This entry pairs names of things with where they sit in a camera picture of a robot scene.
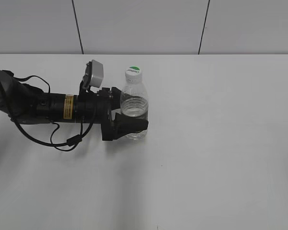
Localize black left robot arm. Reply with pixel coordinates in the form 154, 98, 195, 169
0, 70, 148, 141

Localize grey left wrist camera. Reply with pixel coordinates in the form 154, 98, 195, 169
82, 59, 104, 90

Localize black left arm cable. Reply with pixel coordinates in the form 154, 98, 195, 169
0, 67, 96, 152

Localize white green bottle cap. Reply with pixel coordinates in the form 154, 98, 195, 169
125, 66, 143, 81

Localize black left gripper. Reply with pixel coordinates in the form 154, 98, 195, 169
74, 87, 149, 141

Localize clear plastic water bottle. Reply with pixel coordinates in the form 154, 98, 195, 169
120, 78, 149, 141

